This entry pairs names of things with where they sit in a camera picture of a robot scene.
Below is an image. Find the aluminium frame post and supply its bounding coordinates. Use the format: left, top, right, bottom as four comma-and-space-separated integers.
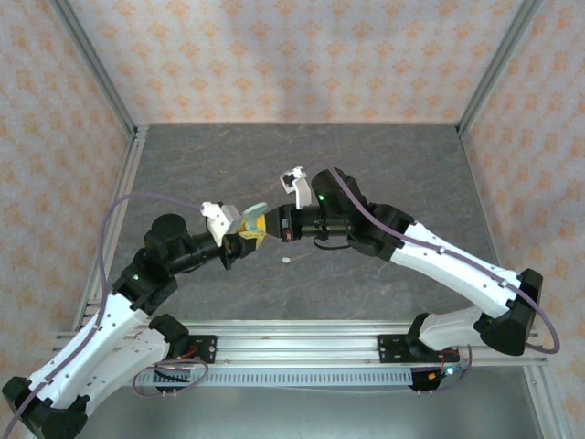
456, 0, 545, 136
48, 0, 140, 136

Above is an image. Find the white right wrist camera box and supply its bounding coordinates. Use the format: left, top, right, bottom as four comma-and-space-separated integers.
278, 166, 317, 210

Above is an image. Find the aluminium side rail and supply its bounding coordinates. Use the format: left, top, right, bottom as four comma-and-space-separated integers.
456, 123, 522, 330
70, 125, 150, 333

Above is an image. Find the pale green earbud charging case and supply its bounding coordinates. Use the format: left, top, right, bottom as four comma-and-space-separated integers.
240, 200, 270, 232

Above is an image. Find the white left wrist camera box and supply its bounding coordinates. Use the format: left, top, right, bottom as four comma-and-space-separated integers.
200, 200, 242, 246

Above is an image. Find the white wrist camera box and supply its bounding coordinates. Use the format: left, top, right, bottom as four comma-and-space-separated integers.
200, 200, 242, 246
278, 166, 317, 210

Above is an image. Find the red orange wire bundle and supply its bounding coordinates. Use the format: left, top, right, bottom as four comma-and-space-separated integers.
175, 343, 205, 365
429, 349, 472, 381

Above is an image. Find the grey slotted cable duct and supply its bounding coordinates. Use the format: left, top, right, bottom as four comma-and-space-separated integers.
132, 369, 415, 389

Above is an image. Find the aluminium frame bar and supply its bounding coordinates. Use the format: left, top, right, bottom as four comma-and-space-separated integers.
523, 365, 566, 439

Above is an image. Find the black cable bracket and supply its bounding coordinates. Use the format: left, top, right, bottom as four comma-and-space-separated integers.
153, 368, 193, 397
408, 368, 442, 395

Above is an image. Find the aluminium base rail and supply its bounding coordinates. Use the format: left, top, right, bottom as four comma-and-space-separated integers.
54, 319, 549, 367

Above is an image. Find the grey metal sheet panel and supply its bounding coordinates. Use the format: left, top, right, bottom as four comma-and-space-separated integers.
68, 386, 561, 439

